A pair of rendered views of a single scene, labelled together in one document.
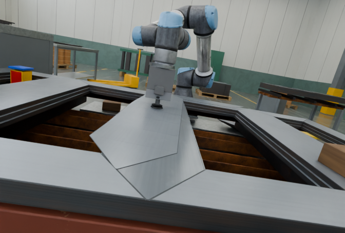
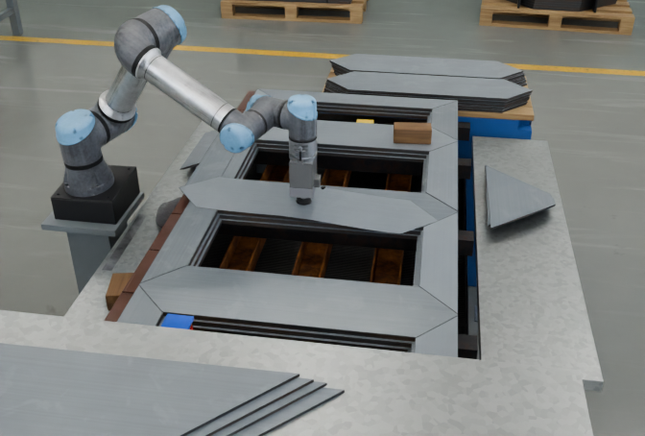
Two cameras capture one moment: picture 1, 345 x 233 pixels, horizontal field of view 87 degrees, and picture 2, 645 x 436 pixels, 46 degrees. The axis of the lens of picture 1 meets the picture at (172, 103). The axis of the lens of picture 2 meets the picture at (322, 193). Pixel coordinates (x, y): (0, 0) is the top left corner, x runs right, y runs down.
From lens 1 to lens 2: 202 cm
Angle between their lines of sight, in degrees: 74
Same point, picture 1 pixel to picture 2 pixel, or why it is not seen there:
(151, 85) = (313, 181)
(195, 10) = (164, 30)
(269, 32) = not seen: outside the picture
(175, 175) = (436, 203)
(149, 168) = (432, 210)
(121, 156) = (423, 219)
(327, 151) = (398, 133)
